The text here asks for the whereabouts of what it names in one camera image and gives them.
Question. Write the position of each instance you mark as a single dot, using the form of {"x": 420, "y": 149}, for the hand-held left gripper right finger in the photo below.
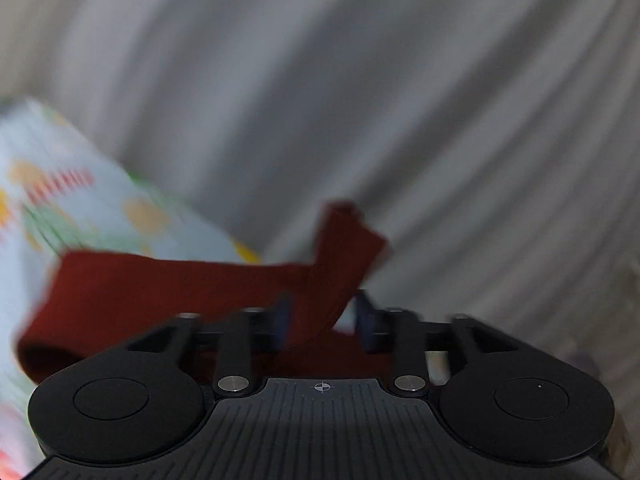
{"x": 363, "y": 321}

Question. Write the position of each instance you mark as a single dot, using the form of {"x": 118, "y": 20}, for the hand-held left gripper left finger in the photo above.
{"x": 283, "y": 322}

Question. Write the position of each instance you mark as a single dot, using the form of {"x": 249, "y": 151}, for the red knit garment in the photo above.
{"x": 150, "y": 285}

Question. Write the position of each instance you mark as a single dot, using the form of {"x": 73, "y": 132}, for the white satin sheet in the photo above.
{"x": 350, "y": 85}

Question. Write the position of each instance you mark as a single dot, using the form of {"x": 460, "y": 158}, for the floral printed blanket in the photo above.
{"x": 75, "y": 200}

